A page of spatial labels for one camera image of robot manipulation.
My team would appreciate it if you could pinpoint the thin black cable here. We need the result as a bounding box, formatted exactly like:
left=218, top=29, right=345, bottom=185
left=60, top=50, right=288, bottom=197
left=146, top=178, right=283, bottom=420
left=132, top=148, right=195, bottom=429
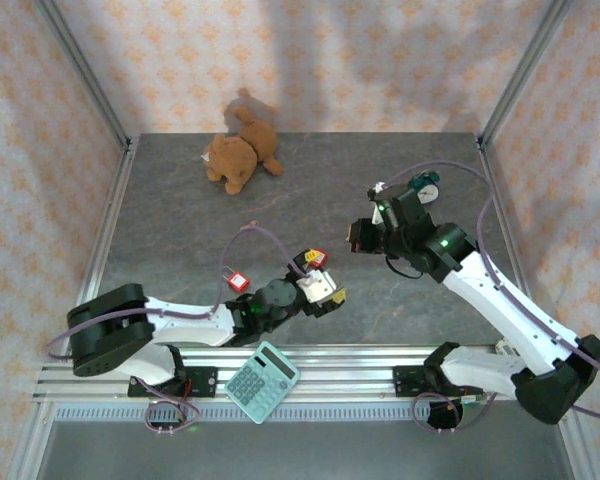
left=383, top=253, right=426, bottom=280

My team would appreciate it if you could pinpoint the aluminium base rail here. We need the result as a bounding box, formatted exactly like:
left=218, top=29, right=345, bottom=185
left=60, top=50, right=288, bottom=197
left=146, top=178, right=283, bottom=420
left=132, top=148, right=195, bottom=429
left=32, top=343, right=576, bottom=404

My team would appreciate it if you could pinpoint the aluminium table side rail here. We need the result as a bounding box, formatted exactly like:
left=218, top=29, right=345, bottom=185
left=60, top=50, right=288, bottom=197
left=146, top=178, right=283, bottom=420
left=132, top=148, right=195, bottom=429
left=4, top=137, right=140, bottom=480
left=477, top=134, right=599, bottom=480

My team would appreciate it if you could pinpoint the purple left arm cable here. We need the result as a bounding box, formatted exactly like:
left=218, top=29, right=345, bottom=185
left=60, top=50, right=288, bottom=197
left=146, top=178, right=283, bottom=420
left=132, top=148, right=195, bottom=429
left=46, top=222, right=314, bottom=361

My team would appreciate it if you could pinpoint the aluminium frame post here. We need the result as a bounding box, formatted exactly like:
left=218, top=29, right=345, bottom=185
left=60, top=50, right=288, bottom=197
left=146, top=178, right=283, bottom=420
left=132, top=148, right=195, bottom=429
left=33, top=0, right=134, bottom=151
left=478, top=0, right=579, bottom=150

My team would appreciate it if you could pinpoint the teal calculator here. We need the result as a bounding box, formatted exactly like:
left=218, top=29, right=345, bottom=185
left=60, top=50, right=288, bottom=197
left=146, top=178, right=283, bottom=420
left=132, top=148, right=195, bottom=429
left=223, top=340, right=302, bottom=425

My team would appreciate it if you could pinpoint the slotted white cable duct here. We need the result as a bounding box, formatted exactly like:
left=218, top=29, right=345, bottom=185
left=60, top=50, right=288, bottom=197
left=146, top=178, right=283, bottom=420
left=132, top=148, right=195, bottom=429
left=53, top=402, right=431, bottom=422

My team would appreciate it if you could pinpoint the brown plush toy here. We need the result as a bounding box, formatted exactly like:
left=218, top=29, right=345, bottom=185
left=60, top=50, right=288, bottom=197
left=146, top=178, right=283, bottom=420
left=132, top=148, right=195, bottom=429
left=201, top=105, right=285, bottom=195

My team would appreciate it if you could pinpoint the teal alarm clock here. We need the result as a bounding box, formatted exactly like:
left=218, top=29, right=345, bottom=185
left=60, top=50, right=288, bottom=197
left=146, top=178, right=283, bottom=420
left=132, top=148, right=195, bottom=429
left=412, top=169, right=440, bottom=205

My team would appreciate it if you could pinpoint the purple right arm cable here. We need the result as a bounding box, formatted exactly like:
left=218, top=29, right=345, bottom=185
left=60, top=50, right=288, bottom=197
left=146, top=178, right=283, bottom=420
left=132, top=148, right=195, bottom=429
left=379, top=160, right=600, bottom=424

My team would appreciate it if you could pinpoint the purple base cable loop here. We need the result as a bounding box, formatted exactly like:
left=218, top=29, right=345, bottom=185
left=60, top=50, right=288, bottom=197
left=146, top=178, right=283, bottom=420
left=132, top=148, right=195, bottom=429
left=411, top=391, right=496, bottom=435
left=143, top=379, right=202, bottom=436

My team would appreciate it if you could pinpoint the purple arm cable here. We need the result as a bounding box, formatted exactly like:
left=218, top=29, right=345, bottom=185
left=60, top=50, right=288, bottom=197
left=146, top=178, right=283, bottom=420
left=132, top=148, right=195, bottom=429
left=379, top=160, right=600, bottom=424
left=46, top=222, right=314, bottom=361

